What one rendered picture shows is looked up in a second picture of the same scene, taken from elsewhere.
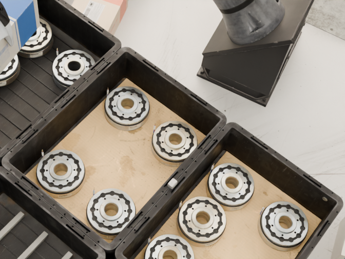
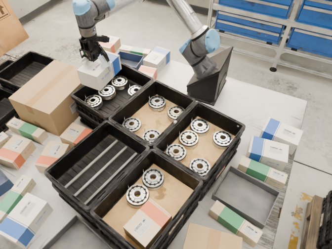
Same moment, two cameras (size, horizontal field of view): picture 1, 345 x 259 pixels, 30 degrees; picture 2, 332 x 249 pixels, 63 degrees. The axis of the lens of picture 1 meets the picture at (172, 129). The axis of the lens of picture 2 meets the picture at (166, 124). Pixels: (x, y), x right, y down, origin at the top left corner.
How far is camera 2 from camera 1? 0.40 m
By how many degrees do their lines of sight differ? 12
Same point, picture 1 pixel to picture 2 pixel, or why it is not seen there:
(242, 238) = (206, 145)
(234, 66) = (199, 89)
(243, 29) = (200, 71)
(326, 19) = not seen: hidden behind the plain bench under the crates
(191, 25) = (182, 80)
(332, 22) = not seen: hidden behind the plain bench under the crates
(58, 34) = (130, 81)
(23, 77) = (117, 96)
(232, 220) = (201, 139)
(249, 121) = not seen: hidden behind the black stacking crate
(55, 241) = (130, 149)
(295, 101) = (226, 103)
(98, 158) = (146, 120)
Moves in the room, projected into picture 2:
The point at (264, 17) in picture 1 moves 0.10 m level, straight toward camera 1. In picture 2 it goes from (208, 65) to (204, 75)
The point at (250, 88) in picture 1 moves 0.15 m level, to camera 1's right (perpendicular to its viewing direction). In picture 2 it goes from (207, 98) to (230, 101)
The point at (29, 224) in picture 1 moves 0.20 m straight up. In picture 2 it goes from (119, 144) to (114, 119)
